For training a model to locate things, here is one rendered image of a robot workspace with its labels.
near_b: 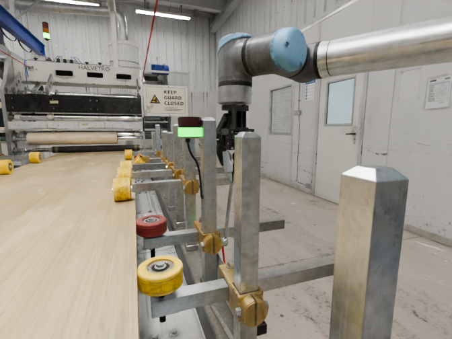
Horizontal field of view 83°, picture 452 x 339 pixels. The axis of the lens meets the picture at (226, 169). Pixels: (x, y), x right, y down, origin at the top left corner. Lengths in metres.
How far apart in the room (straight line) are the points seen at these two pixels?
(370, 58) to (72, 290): 0.72
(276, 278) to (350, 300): 0.34
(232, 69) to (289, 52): 0.15
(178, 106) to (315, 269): 2.55
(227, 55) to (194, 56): 9.10
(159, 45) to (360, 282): 9.58
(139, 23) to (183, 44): 1.48
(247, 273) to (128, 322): 0.21
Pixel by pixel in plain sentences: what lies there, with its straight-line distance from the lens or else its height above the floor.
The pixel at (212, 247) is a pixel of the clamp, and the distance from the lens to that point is 0.71.
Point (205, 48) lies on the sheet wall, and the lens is 9.98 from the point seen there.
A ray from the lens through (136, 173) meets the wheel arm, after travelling 1.19.
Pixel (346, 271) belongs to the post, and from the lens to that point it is 0.26.
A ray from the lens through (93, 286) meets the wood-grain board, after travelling 0.50.
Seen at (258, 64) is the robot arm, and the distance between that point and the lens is 0.64.
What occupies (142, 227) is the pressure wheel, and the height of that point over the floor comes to 0.90.
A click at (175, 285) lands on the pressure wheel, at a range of 0.49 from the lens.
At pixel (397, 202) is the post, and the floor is 1.10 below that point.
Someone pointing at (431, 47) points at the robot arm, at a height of 1.31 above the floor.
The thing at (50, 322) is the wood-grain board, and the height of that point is 0.90.
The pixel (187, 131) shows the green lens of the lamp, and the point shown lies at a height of 1.14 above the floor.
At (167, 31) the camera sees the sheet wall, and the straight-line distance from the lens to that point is 9.86.
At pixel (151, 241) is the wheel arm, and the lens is 0.74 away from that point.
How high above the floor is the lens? 1.15
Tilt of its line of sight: 9 degrees down
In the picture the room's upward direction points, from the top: straight up
